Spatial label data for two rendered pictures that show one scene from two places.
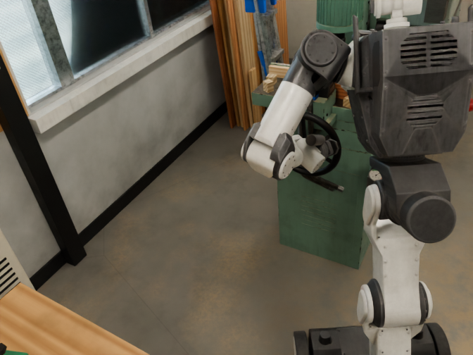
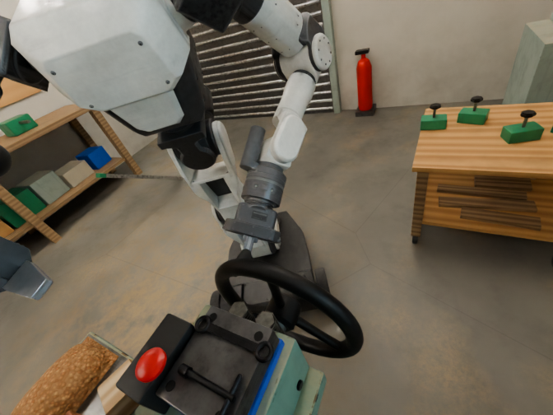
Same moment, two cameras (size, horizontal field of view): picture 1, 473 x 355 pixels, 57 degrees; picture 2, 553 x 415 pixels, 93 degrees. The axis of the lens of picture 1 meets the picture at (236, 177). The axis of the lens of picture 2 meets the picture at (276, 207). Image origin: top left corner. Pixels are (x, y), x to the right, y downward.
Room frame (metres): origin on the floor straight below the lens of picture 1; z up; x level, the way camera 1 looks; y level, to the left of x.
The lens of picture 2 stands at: (1.68, -0.21, 1.26)
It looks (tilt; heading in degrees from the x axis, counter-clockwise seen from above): 39 degrees down; 185
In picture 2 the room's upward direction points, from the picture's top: 19 degrees counter-clockwise
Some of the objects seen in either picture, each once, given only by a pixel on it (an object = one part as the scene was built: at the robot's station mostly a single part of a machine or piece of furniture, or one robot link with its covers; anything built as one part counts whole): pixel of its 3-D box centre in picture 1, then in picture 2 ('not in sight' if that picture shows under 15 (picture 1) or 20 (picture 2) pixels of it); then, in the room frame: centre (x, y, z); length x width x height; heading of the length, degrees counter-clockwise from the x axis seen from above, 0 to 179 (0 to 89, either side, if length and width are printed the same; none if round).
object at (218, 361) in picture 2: (314, 86); (202, 361); (1.56, -0.35, 0.99); 0.13 x 0.11 x 0.06; 57
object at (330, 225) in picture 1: (338, 172); not in sight; (1.81, -0.53, 0.35); 0.58 x 0.45 x 0.71; 147
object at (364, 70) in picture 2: not in sight; (364, 83); (-0.99, 0.79, 0.30); 0.19 x 0.18 x 0.60; 147
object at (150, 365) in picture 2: not in sight; (151, 364); (1.56, -0.38, 1.02); 0.03 x 0.03 x 0.01
